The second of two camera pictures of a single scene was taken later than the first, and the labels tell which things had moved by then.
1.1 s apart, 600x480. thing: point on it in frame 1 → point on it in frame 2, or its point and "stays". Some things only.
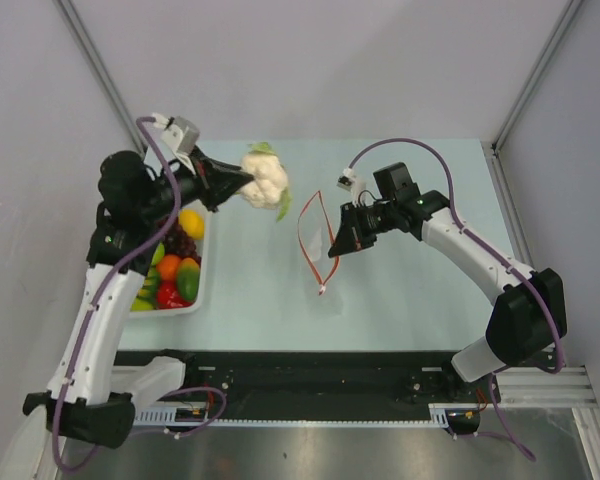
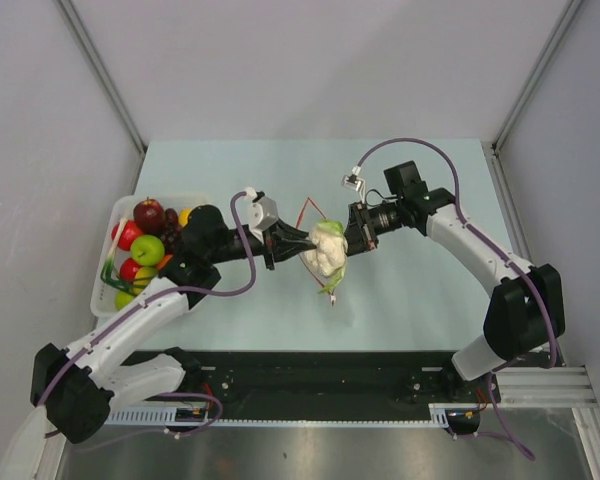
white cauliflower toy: x=269 y=189 → x=328 y=256
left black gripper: x=215 y=181 → x=286 y=242
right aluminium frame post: x=571 y=10 stays
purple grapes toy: x=178 y=241 stays
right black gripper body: x=370 y=222 stays
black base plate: x=325 y=384 stays
